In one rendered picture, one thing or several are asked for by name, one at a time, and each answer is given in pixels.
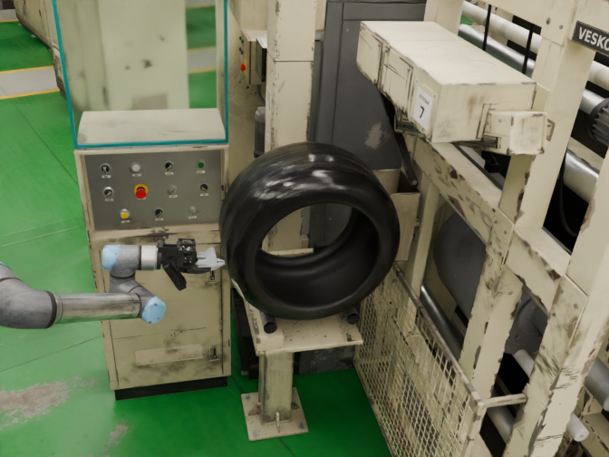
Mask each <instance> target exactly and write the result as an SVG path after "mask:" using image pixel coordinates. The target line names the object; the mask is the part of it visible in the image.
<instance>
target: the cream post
mask: <svg viewBox="0 0 609 457"><path fill-rule="evenodd" d="M316 7H317V0H268V22H267V40H266V41H267V58H266V87H267V86H268V88H269V90H270V92H271V108H270V113H269V111H268V109H267V108H266V129H265V153H266V152H268V151H271V150H272V149H275V148H278V147H280V146H284V145H286V144H291V143H296V142H304V141H308V133H309V119H310V105H311V91H312V77H313V63H314V61H313V59H314V36H315V22H316ZM266 131H267V132H268V134H269V143H268V141H267V138H266ZM303 216H304V208H301V209H298V210H296V211H294V212H292V213H290V214H289V215H287V216H286V217H284V218H283V219H281V220H280V221H279V222H277V223H276V224H275V225H274V226H273V227H272V228H271V229H270V231H269V232H268V233H267V235H266V237H265V238H264V240H263V242H262V249H263V250H264V251H265V252H268V251H281V250H292V249H301V244H302V230H303ZM294 355H295V352H292V353H283V354H276V355H261V356H259V383H258V402H259V403H260V414H261V419H262V423H271V422H275V421H276V413H279V421H283V420H288V419H290V412H291V397H292V383H293V370H294Z"/></svg>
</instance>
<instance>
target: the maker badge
mask: <svg viewBox="0 0 609 457"><path fill-rule="evenodd" d="M571 41H573V42H575V43H577V44H581V45H582V46H584V47H586V48H589V49H591V50H593V51H595V52H598V53H600V54H602V55H605V56H607V57H609V33H608V32H606V31H604V30H601V29H599V28H596V27H593V26H591V25H589V24H585V23H583V22H580V21H576V23H575V30H574V32H573V36H572V40H571Z"/></svg>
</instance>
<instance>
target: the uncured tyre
mask: <svg viewBox="0 0 609 457"><path fill-rule="evenodd" d="M321 203H337V204H343V205H346V206H349V207H352V208H353V209H352V214H351V217H350V219H349V221H348V223H347V225H346V227H345V229H344V230H343V232H342V233H341V234H340V236H339V237H338V238H337V239H336V240H335V241H334V242H332V243H331V244H330V245H328V246H327V247H325V248H323V249H321V250H319V251H317V252H315V253H313V254H310V255H307V256H303V257H297V258H285V257H279V256H275V255H272V254H270V253H267V252H265V251H264V250H263V249H261V248H260V246H261V244H262V242H263V240H264V238H265V237H266V235H267V233H268V232H269V231H270V229H271V228H272V227H273V226H274V225H275V224H276V223H277V222H279V221H280V220H281V219H283V218H284V217H286V216H287V215H289V214H290V213H292V212H294V211H296V210H298V209H301V208H304V207H307V206H311V205H314V204H321ZM218 231H219V237H220V242H221V247H222V251H223V256H224V260H225V265H226V269H227V273H228V276H229V278H230V280H231V278H232V279H233V280H234V281H235V282H236V283H237V285H238V286H239V288H240V290H241V292H242V294H243V296H244V298H245V300H246V301H247V302H248V303H249V304H250V305H251V306H253V307H255V308H256V309H258V310H260V311H261V312H263V313H266V314H268V315H270V316H274V317H278V318H282V319H287V320H314V319H319V318H324V317H328V316H333V315H336V314H339V313H341V312H343V311H345V310H347V309H349V308H351V307H352V306H355V305H356V304H358V303H360V302H361V301H362V300H364V299H365V298H366V297H367V296H369V295H370V294H371V293H372V292H373V291H374V290H375V289H376V288H377V287H378V286H379V285H380V284H381V282H382V281H383V280H384V279H385V278H386V276H387V275H388V273H389V272H390V270H391V268H392V265H393V263H394V261H395V258H396V257H397V253H398V250H399V245H400V238H401V231H400V223H399V218H398V213H397V210H396V208H395V205H394V203H393V201H392V199H391V197H390V195H389V194H388V193H387V191H386V190H385V188H384V187H383V186H382V184H381V183H380V182H379V181H378V179H377V178H376V176H375V175H374V174H373V172H372V171H371V169H370V168H369V167H368V166H367V165H366V164H365V163H364V162H363V161H362V160H361V159H360V158H358V157H357V156H355V155H354V154H352V153H350V152H349V151H346V150H344V149H342V148H339V147H337V146H334V145H331V144H327V143H322V142H315V141H304V142H296V143H291V144H286V145H284V146H280V147H278V148H275V149H272V150H271V151H268V152H266V153H264V154H262V155H261V156H259V157H257V158H256V159H255V160H253V161H251V162H250V163H249V164H248V165H247V166H246V167H245V168H244V169H242V170H241V172H240V173H239V174H238V175H237V176H236V178H235V179H234V181H233V182H232V184H231V185H230V187H229V189H228V190H227V194H226V196H225V198H224V200H223V203H222V206H221V210H220V213H219V221H218ZM231 282H232V280H231ZM232 284H233V282H232ZM233 285H234V284H233Z"/></svg>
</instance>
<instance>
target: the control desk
mask: <svg viewBox="0 0 609 457"><path fill-rule="evenodd" d="M74 157H75V162H76V169H77V174H78V181H79V187H80V192H81V199H82V210H83V216H84V222H85V227H86V234H87V239H88V245H89V251H90V257H91V263H92V274H93V280H94V286H95V293H109V286H110V270H107V269H103V268H102V252H103V248H104V247H105V246H106V245H118V244H121V245H140V246H155V247H157V246H158V241H163V244H177V241H178V238H194V239H195V241H196V251H197V253H199V252H205V251H206V250H207V248H208V247H213V248H214V249H215V252H216V257H217V258H219V259H222V260H224V256H223V251H222V247H221V242H220V237H219V231H218V221H219V213H220V210H221V206H222V203H223V200H224V198H225V196H226V194H227V190H228V189H229V145H228V142H219V143H195V144H170V145H147V146H122V147H99V148H75V149H74ZM224 261H225V260H224ZM180 273H181V272H180ZM181 274H182V276H183V277H184V278H185V279H186V280H187V284H186V285H187V288H185V289H183V290H180V291H179V290H178V289H177V288H176V287H175V285H174V283H173V282H172V280H171V279H170V278H169V276H168V274H167V273H166V272H165V270H164V269H163V268H162V264H161V265H160V270H159V269H156V268H155V270H135V280H136V281H137V282H138V283H140V284H141V285H142V286H144V287H145V288H147V289H148V290H149V291H150V292H151V293H152V294H153V295H155V296H156V297H159V299H160V300H161V301H162V302H163V303H164V304H165V306H166V312H165V314H164V316H163V318H161V320H160V321H159V322H157V323H155V324H148V323H147V322H144V321H143V320H142V319H141V318H132V319H121V320H107V321H100V322H101V333H102V340H103V346H104V352H105V358H106V364H107V370H108V376H109V382H110V388H111V390H114V394H115V401H119V400H127V399H133V398H141V397H148V396H155V395H163V394H176V393H184V392H190V391H197V390H205V389H212V388H219V387H227V376H228V375H231V354H230V278H229V276H228V273H227V269H226V265H225V266H223V267H219V268H217V269H215V270H212V271H210V272H207V273H203V274H188V273H181Z"/></svg>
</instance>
